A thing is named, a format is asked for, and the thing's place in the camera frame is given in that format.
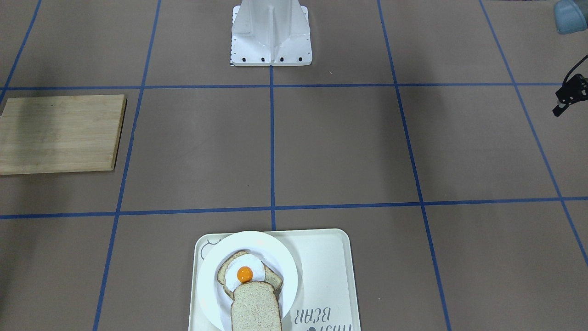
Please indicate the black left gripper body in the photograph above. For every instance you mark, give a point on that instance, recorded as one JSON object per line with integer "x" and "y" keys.
{"x": 571, "y": 93}

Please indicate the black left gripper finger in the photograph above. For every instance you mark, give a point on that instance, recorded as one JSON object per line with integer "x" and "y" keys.
{"x": 565, "y": 97}

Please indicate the white round plate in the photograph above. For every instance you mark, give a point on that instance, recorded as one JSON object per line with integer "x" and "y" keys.
{"x": 212, "y": 250}

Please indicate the bread slice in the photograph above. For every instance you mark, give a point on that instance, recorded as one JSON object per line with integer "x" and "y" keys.
{"x": 255, "y": 308}
{"x": 272, "y": 277}

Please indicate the bread slice under egg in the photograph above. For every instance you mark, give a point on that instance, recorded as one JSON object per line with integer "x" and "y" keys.
{"x": 272, "y": 277}

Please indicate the cream bear tray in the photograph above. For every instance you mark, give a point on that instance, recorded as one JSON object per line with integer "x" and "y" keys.
{"x": 326, "y": 299}

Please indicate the fried egg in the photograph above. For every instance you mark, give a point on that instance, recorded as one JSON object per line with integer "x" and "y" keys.
{"x": 244, "y": 269}

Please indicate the wooden cutting board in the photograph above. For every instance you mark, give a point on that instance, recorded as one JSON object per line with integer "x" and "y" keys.
{"x": 60, "y": 134}

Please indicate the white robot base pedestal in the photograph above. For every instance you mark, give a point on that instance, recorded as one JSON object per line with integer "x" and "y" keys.
{"x": 270, "y": 33}

